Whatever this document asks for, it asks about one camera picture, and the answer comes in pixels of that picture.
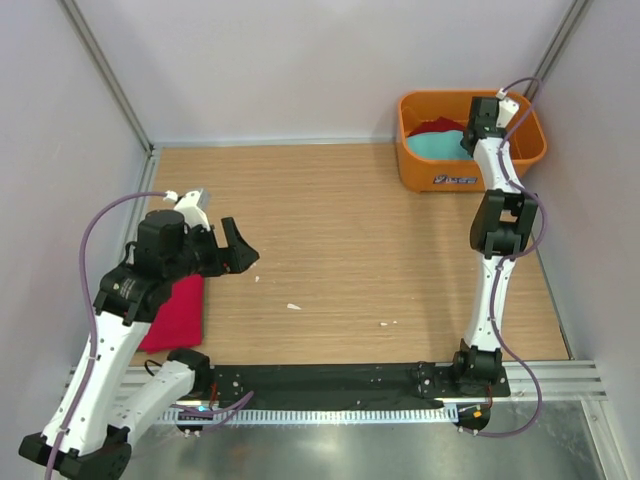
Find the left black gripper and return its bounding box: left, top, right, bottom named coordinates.
left=165, top=217, right=258, bottom=284

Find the teal t shirt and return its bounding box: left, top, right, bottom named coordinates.
left=406, top=130, right=472, bottom=161

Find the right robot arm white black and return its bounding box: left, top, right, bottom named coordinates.
left=450, top=91, right=538, bottom=396

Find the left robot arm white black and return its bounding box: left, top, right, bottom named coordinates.
left=19, top=209, right=259, bottom=479

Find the dark red t shirt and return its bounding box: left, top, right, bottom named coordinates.
left=408, top=117, right=465, bottom=137

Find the orange plastic bin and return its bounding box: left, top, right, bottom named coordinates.
left=396, top=90, right=547, bottom=193

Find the folded magenta t shirt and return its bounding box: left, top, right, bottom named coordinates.
left=138, top=275, right=205, bottom=353

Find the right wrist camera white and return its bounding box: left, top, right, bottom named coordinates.
left=495, top=89, right=520, bottom=129

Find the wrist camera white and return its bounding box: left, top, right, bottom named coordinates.
left=495, top=89, right=520, bottom=129
left=163, top=188, right=211, bottom=231

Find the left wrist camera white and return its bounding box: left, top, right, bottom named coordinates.
left=163, top=188, right=211, bottom=231

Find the right aluminium corner post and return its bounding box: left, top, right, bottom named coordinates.
left=524, top=0, right=593, bottom=101

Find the aluminium corner post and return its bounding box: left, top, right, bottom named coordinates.
left=524, top=0, right=593, bottom=101
left=62, top=0, right=156, bottom=154

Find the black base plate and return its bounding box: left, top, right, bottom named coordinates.
left=211, top=361, right=511, bottom=410

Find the white slotted cable duct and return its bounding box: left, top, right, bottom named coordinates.
left=159, top=405, right=459, bottom=426

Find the aluminium frame rail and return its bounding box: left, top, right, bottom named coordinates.
left=64, top=358, right=609, bottom=401

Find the left aluminium corner post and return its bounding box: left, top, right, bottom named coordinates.
left=62, top=0, right=156, bottom=154

